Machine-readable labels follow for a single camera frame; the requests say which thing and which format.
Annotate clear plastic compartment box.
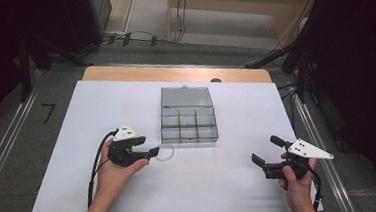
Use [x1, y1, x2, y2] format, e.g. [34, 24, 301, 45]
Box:
[157, 82, 221, 147]

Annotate right hand-held gripper black cable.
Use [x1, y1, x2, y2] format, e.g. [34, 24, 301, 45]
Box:
[308, 166, 325, 212]

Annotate white table board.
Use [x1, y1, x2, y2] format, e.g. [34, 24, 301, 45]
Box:
[18, 64, 324, 212]

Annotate metal floor rail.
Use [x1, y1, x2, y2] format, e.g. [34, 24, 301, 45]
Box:
[290, 89, 358, 212]
[0, 71, 52, 204]

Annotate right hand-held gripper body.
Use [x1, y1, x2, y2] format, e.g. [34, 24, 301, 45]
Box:
[260, 136, 336, 183]

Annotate person's left hand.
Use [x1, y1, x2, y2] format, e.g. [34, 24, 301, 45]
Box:
[92, 137, 152, 201]

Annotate light wooden shelf unit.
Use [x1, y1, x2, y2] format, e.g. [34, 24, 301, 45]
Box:
[165, 0, 325, 57]

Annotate black metal stand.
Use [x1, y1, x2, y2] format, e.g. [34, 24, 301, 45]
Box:
[242, 26, 322, 110]
[14, 30, 97, 104]

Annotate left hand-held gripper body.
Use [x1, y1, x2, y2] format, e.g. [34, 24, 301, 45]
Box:
[105, 123, 152, 169]

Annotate person's right hand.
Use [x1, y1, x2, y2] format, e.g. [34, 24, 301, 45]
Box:
[276, 149, 322, 212]

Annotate clear bead bracelet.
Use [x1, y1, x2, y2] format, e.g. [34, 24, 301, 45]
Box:
[153, 142, 177, 163]

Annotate black hanging cable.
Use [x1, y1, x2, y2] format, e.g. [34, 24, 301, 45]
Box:
[168, 0, 193, 44]

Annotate dark grey cabinet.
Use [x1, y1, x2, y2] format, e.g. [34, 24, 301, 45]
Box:
[61, 0, 116, 56]

